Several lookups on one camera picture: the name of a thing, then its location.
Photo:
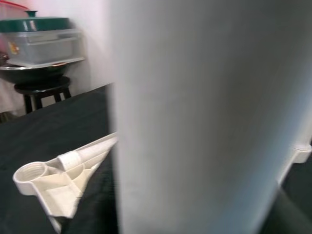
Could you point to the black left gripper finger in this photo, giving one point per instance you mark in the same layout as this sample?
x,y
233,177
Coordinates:
x,y
292,219

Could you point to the white plastic table leg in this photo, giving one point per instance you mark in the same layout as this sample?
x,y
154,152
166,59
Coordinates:
x,y
195,109

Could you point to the white plastic table top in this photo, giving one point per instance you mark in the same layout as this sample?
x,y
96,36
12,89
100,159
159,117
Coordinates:
x,y
61,195

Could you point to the black stool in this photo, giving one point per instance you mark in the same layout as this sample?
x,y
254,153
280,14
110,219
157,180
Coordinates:
x,y
44,90

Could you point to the clear plastic container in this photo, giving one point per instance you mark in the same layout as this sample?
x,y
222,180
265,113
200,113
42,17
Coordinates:
x,y
41,46

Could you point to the dark green lid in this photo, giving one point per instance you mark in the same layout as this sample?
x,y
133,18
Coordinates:
x,y
36,23

